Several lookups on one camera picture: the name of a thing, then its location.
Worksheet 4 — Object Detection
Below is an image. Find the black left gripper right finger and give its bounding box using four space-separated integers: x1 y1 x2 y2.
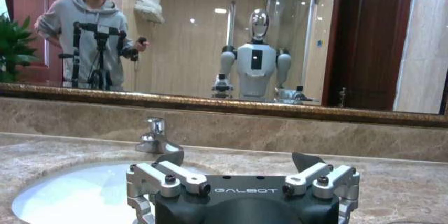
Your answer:
283 151 362 224

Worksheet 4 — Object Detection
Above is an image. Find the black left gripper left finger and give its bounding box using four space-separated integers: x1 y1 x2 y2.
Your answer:
126 150 212 224

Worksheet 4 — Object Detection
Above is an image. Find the chrome sink faucet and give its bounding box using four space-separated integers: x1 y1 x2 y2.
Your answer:
135 116 184 155

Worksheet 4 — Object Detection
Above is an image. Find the white oval sink basin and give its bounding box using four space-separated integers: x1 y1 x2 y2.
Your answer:
11 162 212 224

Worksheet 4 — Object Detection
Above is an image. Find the white humanoid robot reflection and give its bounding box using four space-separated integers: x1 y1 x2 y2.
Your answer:
211 8 315 104

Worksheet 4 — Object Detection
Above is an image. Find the black teleoperation rig on tripod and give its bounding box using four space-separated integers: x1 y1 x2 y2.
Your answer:
59 21 142 90

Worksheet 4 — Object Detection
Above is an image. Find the green leafy plant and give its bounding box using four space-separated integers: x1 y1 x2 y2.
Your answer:
0 13 40 83

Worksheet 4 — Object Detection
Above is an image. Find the person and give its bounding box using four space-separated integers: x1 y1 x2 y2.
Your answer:
34 0 151 91

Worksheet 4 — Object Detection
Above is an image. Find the gold framed wall mirror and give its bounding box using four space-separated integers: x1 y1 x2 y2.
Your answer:
0 0 448 128

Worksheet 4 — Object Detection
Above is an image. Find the glass shower enclosure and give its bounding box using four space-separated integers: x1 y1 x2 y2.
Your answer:
227 0 322 103

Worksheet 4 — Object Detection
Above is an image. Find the white towel on wall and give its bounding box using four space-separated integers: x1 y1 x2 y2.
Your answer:
134 0 166 24

